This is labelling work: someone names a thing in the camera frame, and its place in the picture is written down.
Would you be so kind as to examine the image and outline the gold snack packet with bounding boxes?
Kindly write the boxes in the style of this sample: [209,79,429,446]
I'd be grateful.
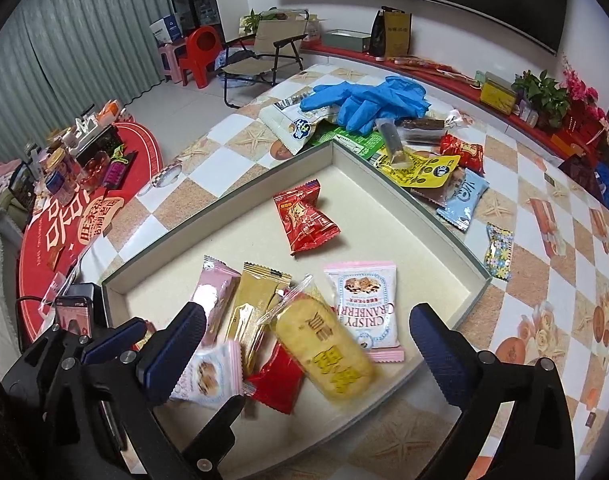
[224,261,292,376]

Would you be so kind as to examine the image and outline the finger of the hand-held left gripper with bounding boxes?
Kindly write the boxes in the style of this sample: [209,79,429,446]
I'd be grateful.
[2,318,148,401]
[182,392,246,480]

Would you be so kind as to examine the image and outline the black yellow paper bag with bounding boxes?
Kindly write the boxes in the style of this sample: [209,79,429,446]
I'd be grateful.
[369,7,413,58]

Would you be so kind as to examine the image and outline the smartphone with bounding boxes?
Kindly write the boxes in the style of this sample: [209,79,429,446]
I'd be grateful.
[54,296,95,338]

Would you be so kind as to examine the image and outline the red white-print snack packet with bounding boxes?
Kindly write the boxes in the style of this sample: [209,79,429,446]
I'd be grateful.
[439,132,485,173]

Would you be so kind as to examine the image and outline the red gift box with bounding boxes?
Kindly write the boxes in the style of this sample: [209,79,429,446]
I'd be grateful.
[552,105,609,148]

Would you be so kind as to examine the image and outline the small white pink cookie packet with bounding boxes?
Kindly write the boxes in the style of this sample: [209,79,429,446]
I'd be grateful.
[169,340,245,408]

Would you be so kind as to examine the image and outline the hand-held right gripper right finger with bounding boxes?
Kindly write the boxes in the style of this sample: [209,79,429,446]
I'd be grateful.
[409,302,576,480]

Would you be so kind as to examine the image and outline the dark red patterned cloth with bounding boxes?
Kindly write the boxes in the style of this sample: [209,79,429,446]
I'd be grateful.
[557,154,609,201]

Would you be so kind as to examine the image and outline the large white blue-print packet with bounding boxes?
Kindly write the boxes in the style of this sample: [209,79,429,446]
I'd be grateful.
[259,91,335,156]

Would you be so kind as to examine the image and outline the grey shallow cardboard tray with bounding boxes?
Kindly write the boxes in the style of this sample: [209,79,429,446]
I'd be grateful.
[100,140,493,433]

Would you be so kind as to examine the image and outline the pink snack packet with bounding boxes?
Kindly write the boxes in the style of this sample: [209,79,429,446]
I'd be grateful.
[192,256,242,346]

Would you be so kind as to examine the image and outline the black cable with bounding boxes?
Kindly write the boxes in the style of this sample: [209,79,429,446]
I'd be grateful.
[12,296,58,351]

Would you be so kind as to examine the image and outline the light blue snack packet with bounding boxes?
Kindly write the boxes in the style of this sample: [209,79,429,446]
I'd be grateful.
[436,167,490,233]

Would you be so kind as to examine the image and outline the grey curtain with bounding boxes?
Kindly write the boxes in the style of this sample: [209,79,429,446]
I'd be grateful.
[0,0,178,166]

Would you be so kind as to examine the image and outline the pink artificial flowers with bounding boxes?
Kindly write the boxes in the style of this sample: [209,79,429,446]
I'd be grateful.
[559,55,609,143]

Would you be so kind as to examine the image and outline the green snack packet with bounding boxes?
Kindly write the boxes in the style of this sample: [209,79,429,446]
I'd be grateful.
[309,125,385,161]

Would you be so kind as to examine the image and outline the black rectangular box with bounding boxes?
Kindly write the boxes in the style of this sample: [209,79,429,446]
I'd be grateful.
[77,125,122,163]

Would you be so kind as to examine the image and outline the checkered printed tablecloth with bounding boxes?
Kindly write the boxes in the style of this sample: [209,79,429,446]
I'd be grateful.
[59,57,609,480]

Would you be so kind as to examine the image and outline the pink plastic stool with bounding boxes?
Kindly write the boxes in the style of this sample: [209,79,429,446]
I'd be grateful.
[157,42,190,85]

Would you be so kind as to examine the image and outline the red round table cover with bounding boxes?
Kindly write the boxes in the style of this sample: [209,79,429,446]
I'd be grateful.
[17,117,165,351]

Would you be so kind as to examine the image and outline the beige folding chair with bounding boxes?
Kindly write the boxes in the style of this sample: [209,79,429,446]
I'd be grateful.
[217,20,310,108]

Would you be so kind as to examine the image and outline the dark brown bar packet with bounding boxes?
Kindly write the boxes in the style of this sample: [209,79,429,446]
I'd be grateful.
[399,117,445,146]

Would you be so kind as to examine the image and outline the grey open box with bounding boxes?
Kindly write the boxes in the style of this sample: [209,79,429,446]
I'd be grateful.
[322,29,373,53]

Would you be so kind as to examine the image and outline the clear bar wrapper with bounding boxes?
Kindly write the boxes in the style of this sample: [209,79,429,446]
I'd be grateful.
[376,119,410,168]

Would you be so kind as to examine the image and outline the red candy-shaped snack packet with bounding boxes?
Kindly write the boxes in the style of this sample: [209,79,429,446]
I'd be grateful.
[273,180,341,256]

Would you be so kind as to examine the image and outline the green potted plant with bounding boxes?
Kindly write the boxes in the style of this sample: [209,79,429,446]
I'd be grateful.
[512,71,570,128]

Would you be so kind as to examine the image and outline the plain red snack packet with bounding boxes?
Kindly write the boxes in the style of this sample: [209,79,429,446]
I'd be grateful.
[242,342,305,416]

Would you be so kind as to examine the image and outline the red plastic chair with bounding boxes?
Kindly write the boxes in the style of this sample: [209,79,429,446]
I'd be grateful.
[178,25,224,91]

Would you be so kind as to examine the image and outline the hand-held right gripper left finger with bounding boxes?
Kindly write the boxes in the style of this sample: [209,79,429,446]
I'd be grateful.
[40,301,208,480]

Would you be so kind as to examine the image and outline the blue nitrile gloves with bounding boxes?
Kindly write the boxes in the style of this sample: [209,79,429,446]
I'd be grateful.
[299,76,431,136]

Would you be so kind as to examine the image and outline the purple snack packet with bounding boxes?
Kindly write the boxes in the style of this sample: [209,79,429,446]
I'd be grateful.
[100,152,135,191]

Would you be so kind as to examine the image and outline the yellow black-print snack packet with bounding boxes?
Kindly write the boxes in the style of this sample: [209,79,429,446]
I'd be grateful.
[375,152,461,190]

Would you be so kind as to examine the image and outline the yellow green tin box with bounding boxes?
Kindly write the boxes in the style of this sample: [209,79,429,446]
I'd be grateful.
[479,72,518,115]

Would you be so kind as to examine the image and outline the small leafy plant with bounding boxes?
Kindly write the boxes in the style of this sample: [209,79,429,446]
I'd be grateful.
[239,9,275,36]

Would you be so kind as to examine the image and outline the blue label jar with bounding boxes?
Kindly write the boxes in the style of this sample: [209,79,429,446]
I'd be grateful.
[44,160,78,198]

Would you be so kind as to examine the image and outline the white pink-edged cookie packet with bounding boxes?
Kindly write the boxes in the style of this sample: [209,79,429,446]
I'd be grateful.
[323,261,405,363]

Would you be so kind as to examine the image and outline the white blue carton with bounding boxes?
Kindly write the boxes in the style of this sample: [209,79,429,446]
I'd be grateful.
[149,12,185,45]

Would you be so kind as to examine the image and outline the yellow rice cracker packet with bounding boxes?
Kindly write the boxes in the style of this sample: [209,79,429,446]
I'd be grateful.
[257,274,380,403]

